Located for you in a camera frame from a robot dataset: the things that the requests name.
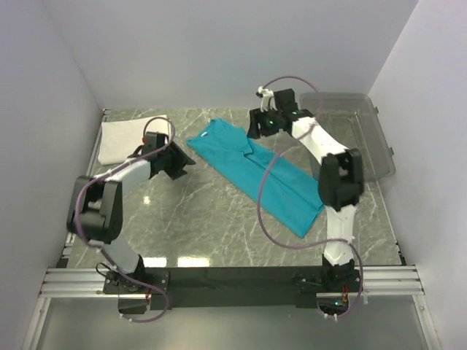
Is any teal t shirt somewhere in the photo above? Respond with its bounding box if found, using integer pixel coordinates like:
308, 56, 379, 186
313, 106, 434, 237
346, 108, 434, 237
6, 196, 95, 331
187, 118, 324, 238

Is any clear plastic bin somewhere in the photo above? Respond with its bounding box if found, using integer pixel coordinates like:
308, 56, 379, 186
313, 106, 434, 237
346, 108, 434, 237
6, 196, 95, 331
299, 93, 395, 182

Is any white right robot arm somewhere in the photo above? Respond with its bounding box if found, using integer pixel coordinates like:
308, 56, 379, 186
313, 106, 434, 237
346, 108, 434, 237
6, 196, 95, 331
247, 86, 364, 291

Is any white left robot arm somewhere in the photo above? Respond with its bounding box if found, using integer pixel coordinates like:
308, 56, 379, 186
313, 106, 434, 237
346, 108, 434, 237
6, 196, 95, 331
66, 132, 196, 292

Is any folded white t shirt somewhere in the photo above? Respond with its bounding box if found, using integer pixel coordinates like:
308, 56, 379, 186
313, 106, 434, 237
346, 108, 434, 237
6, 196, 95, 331
98, 115, 171, 166

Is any black base crossbar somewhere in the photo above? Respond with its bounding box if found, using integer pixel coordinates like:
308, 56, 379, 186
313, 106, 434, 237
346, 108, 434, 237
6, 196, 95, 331
101, 265, 366, 311

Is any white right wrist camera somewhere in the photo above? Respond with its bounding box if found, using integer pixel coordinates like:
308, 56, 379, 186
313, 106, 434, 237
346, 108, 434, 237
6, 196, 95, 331
256, 86, 277, 112

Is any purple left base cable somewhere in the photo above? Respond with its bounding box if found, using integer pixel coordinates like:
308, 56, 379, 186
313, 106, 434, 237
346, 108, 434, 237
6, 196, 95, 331
122, 284, 171, 323

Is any aluminium frame rail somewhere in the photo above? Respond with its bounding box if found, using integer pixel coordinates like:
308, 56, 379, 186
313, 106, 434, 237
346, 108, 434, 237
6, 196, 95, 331
39, 265, 424, 298

